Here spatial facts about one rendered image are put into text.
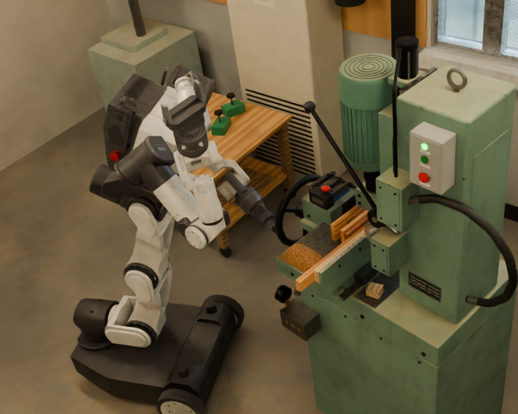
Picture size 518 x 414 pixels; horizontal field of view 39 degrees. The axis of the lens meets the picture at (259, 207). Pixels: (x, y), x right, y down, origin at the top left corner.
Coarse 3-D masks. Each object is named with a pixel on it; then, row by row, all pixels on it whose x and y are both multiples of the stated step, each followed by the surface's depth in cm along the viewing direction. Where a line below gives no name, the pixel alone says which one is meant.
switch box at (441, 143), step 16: (416, 128) 183; (432, 128) 182; (416, 144) 183; (432, 144) 179; (448, 144) 179; (416, 160) 186; (432, 160) 182; (448, 160) 182; (416, 176) 189; (432, 176) 185; (448, 176) 185
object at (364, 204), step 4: (364, 184) 236; (356, 188) 234; (356, 192) 235; (360, 192) 233; (368, 192) 232; (372, 192) 232; (356, 196) 236; (360, 196) 234; (364, 196) 233; (372, 196) 230; (376, 196) 230; (356, 200) 237; (360, 200) 236; (364, 200) 234; (376, 200) 230; (356, 204) 238; (360, 204) 236; (364, 204) 235; (368, 204) 233; (376, 204) 231; (364, 208) 236; (368, 208) 235
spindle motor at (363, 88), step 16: (352, 64) 209; (368, 64) 208; (384, 64) 206; (352, 80) 202; (368, 80) 200; (384, 80) 200; (352, 96) 205; (368, 96) 202; (384, 96) 203; (352, 112) 209; (368, 112) 206; (352, 128) 212; (368, 128) 210; (352, 144) 215; (368, 144) 213; (352, 160) 220; (368, 160) 217
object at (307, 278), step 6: (360, 228) 239; (354, 234) 237; (348, 240) 235; (330, 252) 232; (324, 258) 230; (318, 264) 228; (312, 270) 226; (300, 276) 225; (306, 276) 224; (312, 276) 226; (300, 282) 223; (306, 282) 225; (312, 282) 228; (300, 288) 224
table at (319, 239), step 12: (312, 228) 253; (324, 228) 247; (300, 240) 244; (312, 240) 243; (324, 240) 242; (324, 252) 238; (288, 264) 236; (360, 264) 237; (288, 276) 239; (336, 276) 229; (348, 276) 234; (312, 288) 231; (324, 288) 227; (336, 288) 232
